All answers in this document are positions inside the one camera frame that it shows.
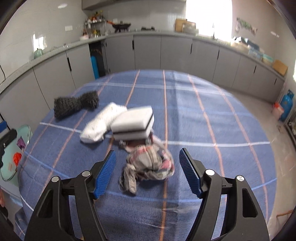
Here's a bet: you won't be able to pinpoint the purple snack wrapper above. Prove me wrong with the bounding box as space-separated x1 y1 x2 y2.
16 137 26 150

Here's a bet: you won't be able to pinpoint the red plastic bag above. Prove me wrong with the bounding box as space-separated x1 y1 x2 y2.
13 152 22 167

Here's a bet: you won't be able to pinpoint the dark grey knitted cloth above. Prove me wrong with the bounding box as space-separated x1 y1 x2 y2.
54 91 99 120

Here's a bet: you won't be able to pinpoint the white ribbed cloth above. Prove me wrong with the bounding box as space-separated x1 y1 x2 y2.
80 102 127 144

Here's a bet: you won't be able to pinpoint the plaid checkered rag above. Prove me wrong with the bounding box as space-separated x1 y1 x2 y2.
119 133 175 195

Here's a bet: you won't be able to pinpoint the white black sponge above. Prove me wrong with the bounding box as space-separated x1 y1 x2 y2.
110 106 154 141

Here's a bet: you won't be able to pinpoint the grey lower cabinets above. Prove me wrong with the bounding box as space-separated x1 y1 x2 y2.
0 32 286 121

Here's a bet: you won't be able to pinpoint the green kettle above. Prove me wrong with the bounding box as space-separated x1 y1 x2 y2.
34 48 44 59

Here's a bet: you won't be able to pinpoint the blue plaid tablecloth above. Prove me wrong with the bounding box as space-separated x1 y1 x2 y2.
15 70 276 240

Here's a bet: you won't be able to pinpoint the red white waste bucket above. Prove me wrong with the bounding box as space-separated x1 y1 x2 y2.
271 102 284 121

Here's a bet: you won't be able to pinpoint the blue gas cylinder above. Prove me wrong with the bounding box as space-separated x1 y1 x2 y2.
280 89 294 121

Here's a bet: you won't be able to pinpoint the metal spice rack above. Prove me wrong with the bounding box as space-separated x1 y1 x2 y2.
83 11 107 39

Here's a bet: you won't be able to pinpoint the black wok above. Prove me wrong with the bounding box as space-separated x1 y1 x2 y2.
107 21 132 33

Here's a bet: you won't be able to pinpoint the brown board on counter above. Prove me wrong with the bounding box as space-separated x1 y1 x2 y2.
272 59 288 76

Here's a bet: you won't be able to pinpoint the wooden cutting board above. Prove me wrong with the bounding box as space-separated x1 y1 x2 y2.
175 19 187 33

